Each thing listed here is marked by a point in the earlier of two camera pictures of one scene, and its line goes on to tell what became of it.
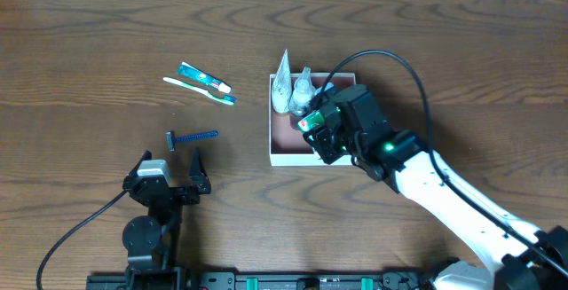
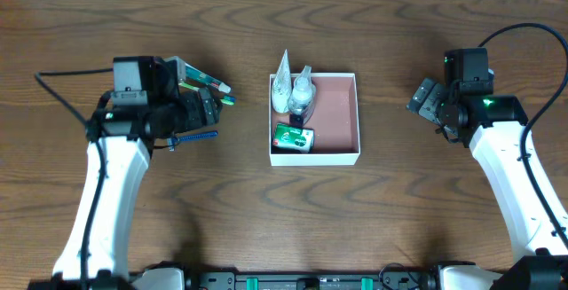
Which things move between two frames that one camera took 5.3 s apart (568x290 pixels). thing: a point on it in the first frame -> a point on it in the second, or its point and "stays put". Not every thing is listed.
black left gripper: x=176 y=192 -> x=207 y=109
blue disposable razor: x=171 y=139 stays put
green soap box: x=311 y=121 -> x=295 y=137
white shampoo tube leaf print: x=281 y=88 stays put
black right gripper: x=331 y=149 -> x=426 y=102
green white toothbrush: x=224 y=98 stays put
